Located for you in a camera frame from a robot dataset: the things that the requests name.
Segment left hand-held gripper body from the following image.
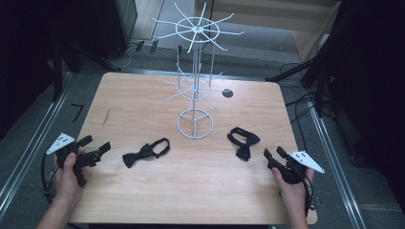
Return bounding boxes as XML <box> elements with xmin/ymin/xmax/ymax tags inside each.
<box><xmin>46</xmin><ymin>132</ymin><xmax>103</xmax><ymax>189</ymax></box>

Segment dark cabinet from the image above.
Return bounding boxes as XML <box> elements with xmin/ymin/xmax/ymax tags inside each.
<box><xmin>95</xmin><ymin>0</ymin><xmax>139</xmax><ymax>59</ymax></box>

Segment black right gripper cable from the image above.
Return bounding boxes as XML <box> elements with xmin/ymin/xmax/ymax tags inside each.
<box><xmin>299</xmin><ymin>171</ymin><xmax>317</xmax><ymax>218</ymax></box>

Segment black bow tie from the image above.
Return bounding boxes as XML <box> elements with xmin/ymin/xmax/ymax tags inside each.
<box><xmin>226</xmin><ymin>126</ymin><xmax>262</xmax><ymax>162</ymax></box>
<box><xmin>121</xmin><ymin>137</ymin><xmax>171</xmax><ymax>169</ymax></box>

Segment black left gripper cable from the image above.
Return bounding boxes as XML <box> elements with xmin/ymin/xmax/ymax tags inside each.
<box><xmin>39</xmin><ymin>151</ymin><xmax>62</xmax><ymax>204</ymax></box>

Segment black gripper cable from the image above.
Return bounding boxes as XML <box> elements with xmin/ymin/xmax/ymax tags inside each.
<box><xmin>39</xmin><ymin>151</ymin><xmax>62</xmax><ymax>204</ymax></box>
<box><xmin>299</xmin><ymin>171</ymin><xmax>317</xmax><ymax>218</ymax></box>

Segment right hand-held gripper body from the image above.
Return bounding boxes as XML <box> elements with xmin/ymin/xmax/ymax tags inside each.
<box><xmin>266</xmin><ymin>150</ymin><xmax>326</xmax><ymax>186</ymax></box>

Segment black stand frame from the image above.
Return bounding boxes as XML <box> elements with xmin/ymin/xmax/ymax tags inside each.
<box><xmin>265</xmin><ymin>0</ymin><xmax>367</xmax><ymax>118</ymax></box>

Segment black floor cables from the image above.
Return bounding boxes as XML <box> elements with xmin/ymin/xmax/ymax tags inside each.
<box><xmin>279</xmin><ymin>61</ymin><xmax>323</xmax><ymax>152</ymax></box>

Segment light wooden cabinet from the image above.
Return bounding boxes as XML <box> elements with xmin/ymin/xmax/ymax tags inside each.
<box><xmin>194</xmin><ymin>0</ymin><xmax>342</xmax><ymax>63</ymax></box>

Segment white floor cable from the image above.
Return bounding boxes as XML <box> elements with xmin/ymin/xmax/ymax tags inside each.
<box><xmin>118</xmin><ymin>43</ymin><xmax>139</xmax><ymax>70</ymax></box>

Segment person's right hand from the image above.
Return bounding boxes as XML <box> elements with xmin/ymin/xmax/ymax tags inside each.
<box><xmin>270</xmin><ymin>166</ymin><xmax>316</xmax><ymax>219</ymax></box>

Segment white wire display rack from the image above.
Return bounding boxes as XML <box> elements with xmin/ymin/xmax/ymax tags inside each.
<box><xmin>151</xmin><ymin>1</ymin><xmax>245</xmax><ymax>140</ymax></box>

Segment metal floor rail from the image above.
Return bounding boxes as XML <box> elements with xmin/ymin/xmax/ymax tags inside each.
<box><xmin>0</xmin><ymin>72</ymin><xmax>75</xmax><ymax>220</ymax></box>
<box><xmin>306</xmin><ymin>94</ymin><xmax>368</xmax><ymax>229</ymax></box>

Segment person's left hand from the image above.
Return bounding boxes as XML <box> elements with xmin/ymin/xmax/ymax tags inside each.
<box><xmin>53</xmin><ymin>147</ymin><xmax>92</xmax><ymax>206</ymax></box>

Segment black stand leg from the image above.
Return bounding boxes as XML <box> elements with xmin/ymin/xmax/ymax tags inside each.
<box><xmin>51</xmin><ymin>39</ymin><xmax>122</xmax><ymax>103</ymax></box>

